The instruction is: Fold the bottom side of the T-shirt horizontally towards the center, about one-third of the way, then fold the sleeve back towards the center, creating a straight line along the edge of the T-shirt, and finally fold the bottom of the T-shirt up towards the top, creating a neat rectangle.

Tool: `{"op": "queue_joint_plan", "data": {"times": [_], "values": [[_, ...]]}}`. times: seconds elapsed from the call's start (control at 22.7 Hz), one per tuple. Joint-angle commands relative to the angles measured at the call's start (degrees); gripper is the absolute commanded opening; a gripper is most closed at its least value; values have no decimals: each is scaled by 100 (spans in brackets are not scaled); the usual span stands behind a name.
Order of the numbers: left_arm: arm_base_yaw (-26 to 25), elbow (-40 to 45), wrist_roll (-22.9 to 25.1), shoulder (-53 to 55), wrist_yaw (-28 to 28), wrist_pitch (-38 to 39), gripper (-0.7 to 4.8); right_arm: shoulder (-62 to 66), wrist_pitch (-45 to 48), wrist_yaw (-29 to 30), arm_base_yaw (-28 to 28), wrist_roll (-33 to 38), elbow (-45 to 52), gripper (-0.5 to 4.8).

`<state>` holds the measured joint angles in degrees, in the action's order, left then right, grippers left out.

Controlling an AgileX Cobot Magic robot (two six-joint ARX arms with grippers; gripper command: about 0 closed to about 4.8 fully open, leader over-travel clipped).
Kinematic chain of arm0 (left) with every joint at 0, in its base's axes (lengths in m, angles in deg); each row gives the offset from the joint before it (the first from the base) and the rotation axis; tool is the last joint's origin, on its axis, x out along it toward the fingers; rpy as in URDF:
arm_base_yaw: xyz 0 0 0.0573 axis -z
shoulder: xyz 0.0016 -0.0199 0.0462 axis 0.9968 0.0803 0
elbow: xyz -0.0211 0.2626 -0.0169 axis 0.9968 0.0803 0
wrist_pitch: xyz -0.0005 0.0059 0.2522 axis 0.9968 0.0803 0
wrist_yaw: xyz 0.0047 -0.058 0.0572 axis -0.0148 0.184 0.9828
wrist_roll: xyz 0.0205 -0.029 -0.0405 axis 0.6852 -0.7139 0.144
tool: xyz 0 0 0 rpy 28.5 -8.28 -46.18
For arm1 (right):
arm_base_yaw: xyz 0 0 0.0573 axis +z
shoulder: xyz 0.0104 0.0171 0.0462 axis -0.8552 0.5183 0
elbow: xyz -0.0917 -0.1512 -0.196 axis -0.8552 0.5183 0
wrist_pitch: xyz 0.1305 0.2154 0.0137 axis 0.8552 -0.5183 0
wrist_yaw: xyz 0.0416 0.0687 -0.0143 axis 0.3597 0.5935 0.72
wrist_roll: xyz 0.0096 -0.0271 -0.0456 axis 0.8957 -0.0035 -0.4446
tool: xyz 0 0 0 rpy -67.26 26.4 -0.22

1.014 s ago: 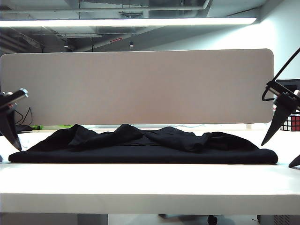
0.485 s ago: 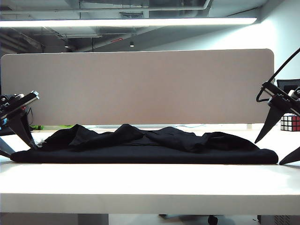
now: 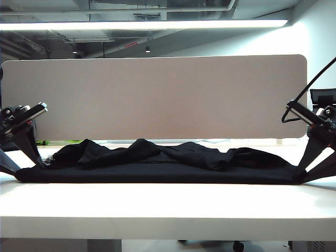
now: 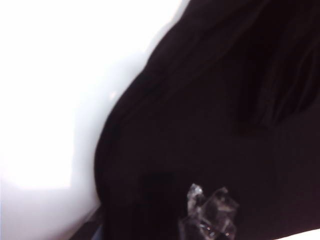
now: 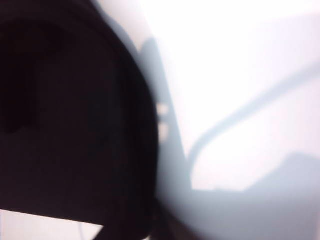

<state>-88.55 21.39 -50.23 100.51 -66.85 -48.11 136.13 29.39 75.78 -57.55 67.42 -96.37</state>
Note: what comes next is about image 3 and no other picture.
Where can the long ceiling light strip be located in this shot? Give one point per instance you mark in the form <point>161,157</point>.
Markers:
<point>131,25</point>

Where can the red ceiling sign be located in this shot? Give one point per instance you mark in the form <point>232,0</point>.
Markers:
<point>130,44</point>

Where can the black chair base castor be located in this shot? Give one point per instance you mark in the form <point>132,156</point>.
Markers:
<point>237,246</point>

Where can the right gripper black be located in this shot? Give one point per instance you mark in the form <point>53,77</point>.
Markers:
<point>323,118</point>

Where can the bright green object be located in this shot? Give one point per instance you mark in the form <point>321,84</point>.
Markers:
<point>42,142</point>

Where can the grey table leg panel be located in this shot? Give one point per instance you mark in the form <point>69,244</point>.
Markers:
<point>103,246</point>

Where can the white ceiling pipe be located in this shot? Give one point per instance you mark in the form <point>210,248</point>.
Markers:
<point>157,11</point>

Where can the black mesh office chair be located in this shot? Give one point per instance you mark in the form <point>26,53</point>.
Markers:
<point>323,95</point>

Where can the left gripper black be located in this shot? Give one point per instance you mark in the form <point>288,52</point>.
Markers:
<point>18,118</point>

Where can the black polo T-shirt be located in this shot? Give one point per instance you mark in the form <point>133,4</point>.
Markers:
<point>168,173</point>

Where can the beige desk divider panel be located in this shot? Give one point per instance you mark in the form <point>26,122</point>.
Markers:
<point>157,97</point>

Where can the grey computer tower grille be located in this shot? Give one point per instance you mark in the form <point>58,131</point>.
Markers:
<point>315,246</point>

